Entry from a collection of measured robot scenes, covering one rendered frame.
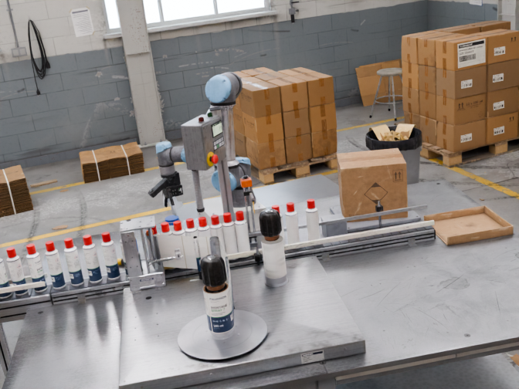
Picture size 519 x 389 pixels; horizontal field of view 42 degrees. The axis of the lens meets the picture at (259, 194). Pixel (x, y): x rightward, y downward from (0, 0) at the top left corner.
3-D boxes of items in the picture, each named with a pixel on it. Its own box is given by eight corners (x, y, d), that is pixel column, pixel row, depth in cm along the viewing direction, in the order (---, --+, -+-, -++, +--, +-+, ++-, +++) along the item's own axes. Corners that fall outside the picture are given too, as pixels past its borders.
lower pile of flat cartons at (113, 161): (84, 184, 698) (79, 164, 691) (81, 170, 747) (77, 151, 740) (146, 172, 714) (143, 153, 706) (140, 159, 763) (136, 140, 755)
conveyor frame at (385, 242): (52, 305, 276) (49, 295, 274) (55, 292, 286) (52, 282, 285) (435, 239, 296) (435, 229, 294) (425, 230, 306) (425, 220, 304)
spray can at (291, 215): (290, 250, 289) (285, 206, 282) (286, 245, 294) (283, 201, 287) (301, 248, 290) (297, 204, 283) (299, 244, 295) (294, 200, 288)
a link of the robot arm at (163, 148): (167, 145, 318) (151, 145, 321) (171, 167, 321) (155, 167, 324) (174, 140, 324) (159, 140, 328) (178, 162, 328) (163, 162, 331)
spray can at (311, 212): (310, 247, 290) (306, 203, 283) (306, 242, 295) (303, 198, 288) (321, 245, 291) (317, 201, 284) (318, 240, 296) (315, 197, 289)
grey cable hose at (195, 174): (197, 213, 288) (190, 167, 281) (196, 210, 291) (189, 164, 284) (205, 211, 288) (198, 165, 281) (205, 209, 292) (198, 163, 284)
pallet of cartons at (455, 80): (450, 168, 623) (449, 43, 583) (399, 148, 698) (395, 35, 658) (552, 143, 661) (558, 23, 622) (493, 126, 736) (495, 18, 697)
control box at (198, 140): (186, 170, 277) (180, 125, 270) (207, 157, 291) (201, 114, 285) (208, 170, 273) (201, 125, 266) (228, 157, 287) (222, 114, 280)
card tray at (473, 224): (447, 245, 289) (447, 237, 287) (423, 223, 313) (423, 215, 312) (513, 234, 292) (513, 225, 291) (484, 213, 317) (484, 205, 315)
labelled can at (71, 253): (71, 288, 278) (60, 242, 271) (72, 282, 283) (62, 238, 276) (83, 285, 279) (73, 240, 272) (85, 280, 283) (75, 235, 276)
